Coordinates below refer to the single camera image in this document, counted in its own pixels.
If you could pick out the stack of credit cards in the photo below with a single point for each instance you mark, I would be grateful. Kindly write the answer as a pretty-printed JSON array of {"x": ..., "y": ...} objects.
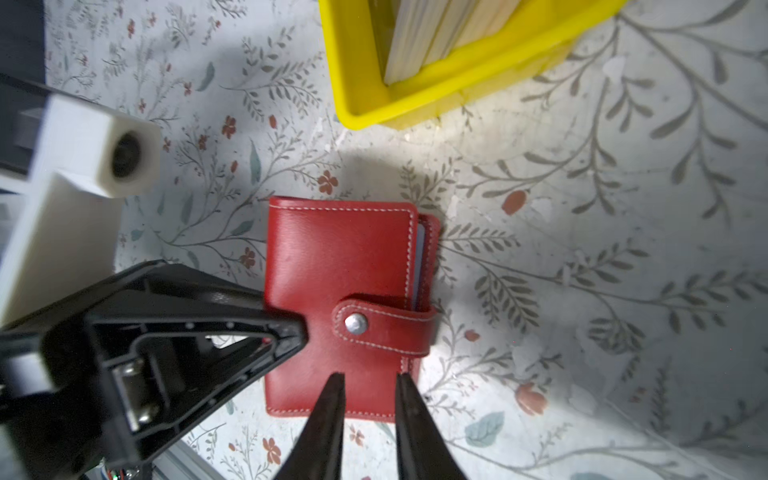
[{"x": 411, "y": 34}]

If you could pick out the red leather card holder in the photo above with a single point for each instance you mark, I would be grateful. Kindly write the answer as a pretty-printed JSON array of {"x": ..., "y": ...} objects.
[{"x": 360, "y": 274}]

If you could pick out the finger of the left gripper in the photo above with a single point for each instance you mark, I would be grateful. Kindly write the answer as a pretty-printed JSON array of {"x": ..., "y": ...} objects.
[{"x": 121, "y": 370}]

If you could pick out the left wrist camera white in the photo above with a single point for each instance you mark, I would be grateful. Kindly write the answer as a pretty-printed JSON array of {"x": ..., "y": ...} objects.
[{"x": 86, "y": 160}]

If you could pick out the yellow plastic card tray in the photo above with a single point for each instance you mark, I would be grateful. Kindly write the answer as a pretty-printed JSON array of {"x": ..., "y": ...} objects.
[{"x": 539, "y": 36}]

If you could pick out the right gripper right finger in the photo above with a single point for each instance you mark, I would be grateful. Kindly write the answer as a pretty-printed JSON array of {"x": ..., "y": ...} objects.
[{"x": 421, "y": 450}]

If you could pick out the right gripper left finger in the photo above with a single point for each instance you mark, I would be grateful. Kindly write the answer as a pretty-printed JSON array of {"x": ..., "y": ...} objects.
[{"x": 317, "y": 454}]

